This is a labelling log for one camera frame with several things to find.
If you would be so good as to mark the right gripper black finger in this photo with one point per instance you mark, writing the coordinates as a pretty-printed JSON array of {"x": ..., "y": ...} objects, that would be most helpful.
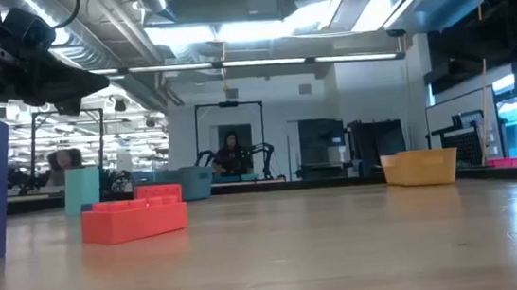
[{"x": 477, "y": 40}]

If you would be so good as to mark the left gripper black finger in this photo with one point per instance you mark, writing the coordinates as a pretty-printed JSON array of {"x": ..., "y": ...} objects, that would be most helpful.
[
  {"x": 68, "y": 107},
  {"x": 76, "y": 81}
]

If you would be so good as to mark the teal toy block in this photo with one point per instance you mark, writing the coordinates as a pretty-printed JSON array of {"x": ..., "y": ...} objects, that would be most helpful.
[{"x": 82, "y": 190}]

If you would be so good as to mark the orange studded toy block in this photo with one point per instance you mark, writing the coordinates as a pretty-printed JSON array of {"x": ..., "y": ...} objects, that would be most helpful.
[
  {"x": 158, "y": 191},
  {"x": 133, "y": 224}
]

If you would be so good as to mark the black background robot arm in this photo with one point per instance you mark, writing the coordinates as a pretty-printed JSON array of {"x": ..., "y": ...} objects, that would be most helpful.
[
  {"x": 202, "y": 157},
  {"x": 266, "y": 151}
]

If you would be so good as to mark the person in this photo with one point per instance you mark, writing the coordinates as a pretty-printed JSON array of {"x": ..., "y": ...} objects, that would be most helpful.
[
  {"x": 232, "y": 159},
  {"x": 64, "y": 163}
]

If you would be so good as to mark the white board panel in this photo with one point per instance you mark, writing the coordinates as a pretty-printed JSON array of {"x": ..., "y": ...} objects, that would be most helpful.
[{"x": 445, "y": 110}]

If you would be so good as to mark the black pegboard cart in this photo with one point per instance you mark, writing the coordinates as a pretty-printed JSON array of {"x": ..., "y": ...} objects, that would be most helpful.
[{"x": 467, "y": 144}]

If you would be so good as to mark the pink plastic bin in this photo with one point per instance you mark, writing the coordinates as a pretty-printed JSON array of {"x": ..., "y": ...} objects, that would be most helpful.
[{"x": 505, "y": 162}]

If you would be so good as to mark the yellow plastic bin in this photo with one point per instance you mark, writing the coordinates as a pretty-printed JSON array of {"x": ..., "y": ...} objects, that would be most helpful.
[{"x": 422, "y": 169}]

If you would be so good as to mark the black cabinet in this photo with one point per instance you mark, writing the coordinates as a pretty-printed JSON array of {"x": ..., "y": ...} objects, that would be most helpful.
[{"x": 377, "y": 145}]

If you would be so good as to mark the blue plastic bin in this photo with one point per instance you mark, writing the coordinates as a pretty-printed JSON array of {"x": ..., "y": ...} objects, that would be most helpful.
[{"x": 196, "y": 184}]

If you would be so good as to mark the long ceiling light strip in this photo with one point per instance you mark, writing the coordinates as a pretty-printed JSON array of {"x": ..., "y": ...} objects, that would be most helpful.
[{"x": 260, "y": 62}]

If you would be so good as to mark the black background gantry frame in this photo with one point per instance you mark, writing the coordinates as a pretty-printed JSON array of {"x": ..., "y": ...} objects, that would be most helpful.
[
  {"x": 93, "y": 109},
  {"x": 245, "y": 102}
]

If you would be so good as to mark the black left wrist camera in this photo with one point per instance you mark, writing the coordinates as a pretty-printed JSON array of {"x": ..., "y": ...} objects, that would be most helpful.
[{"x": 28, "y": 29}]

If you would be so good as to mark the grey wall vent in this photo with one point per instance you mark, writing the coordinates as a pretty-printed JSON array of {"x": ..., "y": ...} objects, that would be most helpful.
[
  {"x": 231, "y": 93},
  {"x": 305, "y": 89}
]

